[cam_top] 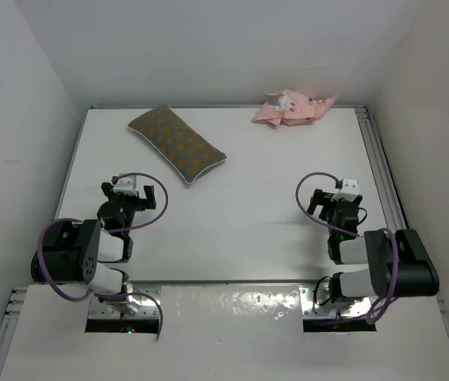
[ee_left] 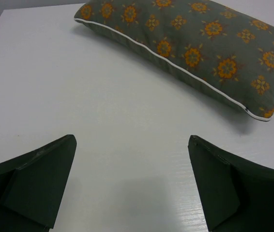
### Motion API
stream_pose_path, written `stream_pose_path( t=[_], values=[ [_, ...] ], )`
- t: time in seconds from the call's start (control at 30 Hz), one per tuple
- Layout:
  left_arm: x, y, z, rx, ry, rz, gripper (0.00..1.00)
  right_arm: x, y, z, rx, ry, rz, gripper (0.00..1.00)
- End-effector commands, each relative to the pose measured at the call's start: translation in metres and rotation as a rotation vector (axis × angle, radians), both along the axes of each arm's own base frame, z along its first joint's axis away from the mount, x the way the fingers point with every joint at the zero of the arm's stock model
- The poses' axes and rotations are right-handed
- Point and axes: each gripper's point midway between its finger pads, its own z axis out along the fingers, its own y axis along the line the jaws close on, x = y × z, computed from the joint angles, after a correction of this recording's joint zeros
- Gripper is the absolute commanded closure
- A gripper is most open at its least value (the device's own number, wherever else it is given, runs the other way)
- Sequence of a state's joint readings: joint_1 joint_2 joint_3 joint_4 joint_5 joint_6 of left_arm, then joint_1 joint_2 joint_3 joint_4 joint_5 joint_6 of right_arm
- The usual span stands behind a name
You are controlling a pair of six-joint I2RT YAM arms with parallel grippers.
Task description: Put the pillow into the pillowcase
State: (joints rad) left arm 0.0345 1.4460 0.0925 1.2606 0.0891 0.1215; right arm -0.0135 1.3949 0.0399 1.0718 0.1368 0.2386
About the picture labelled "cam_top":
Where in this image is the aluminium frame rail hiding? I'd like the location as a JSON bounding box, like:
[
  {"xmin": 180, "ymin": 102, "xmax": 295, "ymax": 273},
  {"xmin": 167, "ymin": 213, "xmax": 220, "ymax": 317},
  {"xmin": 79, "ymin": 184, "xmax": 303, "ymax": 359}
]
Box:
[
  {"xmin": 0, "ymin": 287, "xmax": 27, "ymax": 377},
  {"xmin": 355, "ymin": 106, "xmax": 409, "ymax": 230}
]

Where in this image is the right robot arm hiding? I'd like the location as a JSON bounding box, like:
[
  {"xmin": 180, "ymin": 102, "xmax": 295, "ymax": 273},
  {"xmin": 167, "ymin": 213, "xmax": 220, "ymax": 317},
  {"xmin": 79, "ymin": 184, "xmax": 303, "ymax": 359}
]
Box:
[{"xmin": 307, "ymin": 189, "xmax": 439, "ymax": 321}]

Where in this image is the grey pillow with orange flowers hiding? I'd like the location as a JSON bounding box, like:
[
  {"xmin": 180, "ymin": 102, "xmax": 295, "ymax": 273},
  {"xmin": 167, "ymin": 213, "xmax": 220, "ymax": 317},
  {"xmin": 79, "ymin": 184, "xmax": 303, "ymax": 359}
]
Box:
[{"xmin": 128, "ymin": 105, "xmax": 227, "ymax": 185}]

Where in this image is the aluminium frame rail right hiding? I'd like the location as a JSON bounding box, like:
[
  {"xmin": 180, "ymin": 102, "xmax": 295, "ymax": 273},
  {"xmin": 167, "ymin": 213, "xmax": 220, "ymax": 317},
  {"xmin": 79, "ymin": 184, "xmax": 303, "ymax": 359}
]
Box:
[{"xmin": 355, "ymin": 106, "xmax": 409, "ymax": 230}]

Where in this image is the pink bunny print pillowcase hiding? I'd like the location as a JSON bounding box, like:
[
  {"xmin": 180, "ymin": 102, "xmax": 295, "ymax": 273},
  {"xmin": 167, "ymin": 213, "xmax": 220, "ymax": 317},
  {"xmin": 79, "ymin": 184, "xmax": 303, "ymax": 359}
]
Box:
[{"xmin": 251, "ymin": 89, "xmax": 337, "ymax": 127}]

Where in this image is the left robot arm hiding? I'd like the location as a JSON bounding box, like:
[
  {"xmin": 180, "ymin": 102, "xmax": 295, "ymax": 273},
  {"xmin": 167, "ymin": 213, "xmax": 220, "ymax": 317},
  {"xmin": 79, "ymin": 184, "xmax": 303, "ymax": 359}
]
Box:
[{"xmin": 30, "ymin": 177, "xmax": 156, "ymax": 317}]

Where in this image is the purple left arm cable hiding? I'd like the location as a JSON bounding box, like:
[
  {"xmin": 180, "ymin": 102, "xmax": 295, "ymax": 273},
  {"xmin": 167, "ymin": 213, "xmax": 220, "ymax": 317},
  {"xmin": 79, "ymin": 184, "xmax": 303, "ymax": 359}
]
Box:
[{"xmin": 36, "ymin": 171, "xmax": 169, "ymax": 342}]

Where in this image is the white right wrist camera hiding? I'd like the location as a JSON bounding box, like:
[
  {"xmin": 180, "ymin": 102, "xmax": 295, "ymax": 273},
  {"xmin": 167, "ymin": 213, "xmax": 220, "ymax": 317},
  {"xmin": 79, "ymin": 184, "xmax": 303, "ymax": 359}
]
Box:
[{"xmin": 332, "ymin": 178, "xmax": 359, "ymax": 202}]

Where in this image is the white front cover panel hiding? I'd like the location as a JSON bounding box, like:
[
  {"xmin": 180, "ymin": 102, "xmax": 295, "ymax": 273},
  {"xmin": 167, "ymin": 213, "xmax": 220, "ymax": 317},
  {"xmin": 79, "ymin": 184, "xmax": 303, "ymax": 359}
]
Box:
[{"xmin": 2, "ymin": 286, "xmax": 449, "ymax": 380}]

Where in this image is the aluminium frame rail left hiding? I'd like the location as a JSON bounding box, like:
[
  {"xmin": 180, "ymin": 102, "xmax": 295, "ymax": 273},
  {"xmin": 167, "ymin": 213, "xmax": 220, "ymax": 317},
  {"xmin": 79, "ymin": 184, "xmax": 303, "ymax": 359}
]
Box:
[{"xmin": 0, "ymin": 287, "xmax": 27, "ymax": 377}]

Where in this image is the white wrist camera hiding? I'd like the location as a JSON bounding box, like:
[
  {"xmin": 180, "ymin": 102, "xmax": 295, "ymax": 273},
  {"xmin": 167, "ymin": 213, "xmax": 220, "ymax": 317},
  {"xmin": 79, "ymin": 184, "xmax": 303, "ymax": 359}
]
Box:
[
  {"xmin": 332, "ymin": 178, "xmax": 359, "ymax": 202},
  {"xmin": 112, "ymin": 176, "xmax": 138, "ymax": 197}
]

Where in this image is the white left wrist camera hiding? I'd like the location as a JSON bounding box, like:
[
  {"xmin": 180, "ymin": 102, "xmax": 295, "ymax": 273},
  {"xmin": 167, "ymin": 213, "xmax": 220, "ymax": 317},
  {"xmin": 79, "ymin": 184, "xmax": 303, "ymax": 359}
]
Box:
[{"xmin": 112, "ymin": 176, "xmax": 138, "ymax": 197}]

